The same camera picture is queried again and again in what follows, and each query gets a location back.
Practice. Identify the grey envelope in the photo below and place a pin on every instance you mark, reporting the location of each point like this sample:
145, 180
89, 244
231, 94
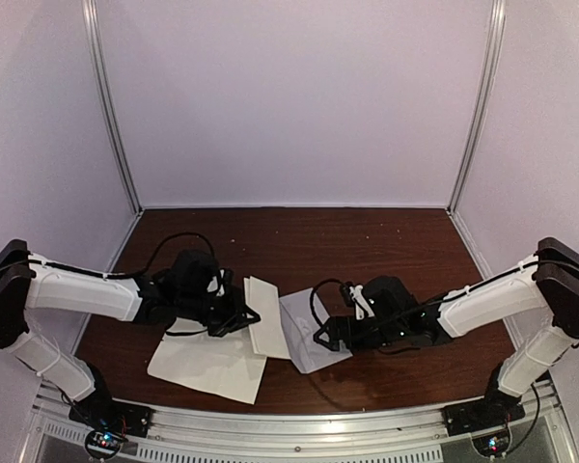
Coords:
299, 326

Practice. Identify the left aluminium frame post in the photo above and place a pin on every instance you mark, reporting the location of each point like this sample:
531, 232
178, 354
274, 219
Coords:
107, 106

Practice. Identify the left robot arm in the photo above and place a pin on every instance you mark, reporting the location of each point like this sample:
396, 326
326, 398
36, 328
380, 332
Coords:
195, 287

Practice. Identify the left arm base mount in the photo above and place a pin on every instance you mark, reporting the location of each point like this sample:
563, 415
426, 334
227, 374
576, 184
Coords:
107, 438

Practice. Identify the aluminium frame post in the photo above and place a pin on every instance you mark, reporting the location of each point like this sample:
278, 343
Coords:
491, 59
107, 106

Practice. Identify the white letter sheet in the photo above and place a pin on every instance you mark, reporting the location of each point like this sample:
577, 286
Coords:
267, 335

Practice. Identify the lower white paper sheet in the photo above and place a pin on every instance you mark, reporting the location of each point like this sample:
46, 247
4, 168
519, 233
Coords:
227, 367

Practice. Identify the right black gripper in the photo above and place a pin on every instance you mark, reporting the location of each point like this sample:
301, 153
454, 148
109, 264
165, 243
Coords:
350, 338

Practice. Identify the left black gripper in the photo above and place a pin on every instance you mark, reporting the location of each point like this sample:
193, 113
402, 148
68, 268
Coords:
235, 308

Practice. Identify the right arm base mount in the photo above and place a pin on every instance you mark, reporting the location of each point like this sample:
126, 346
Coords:
488, 427

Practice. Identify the front aluminium rail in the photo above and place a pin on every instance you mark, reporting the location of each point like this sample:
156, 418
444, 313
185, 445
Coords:
415, 434

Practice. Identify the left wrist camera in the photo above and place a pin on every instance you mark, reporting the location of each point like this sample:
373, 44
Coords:
220, 283

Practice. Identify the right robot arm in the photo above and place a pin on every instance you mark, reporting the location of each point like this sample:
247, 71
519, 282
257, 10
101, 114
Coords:
386, 313

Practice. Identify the right aluminium frame post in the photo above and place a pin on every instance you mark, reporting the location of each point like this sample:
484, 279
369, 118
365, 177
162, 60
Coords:
491, 59

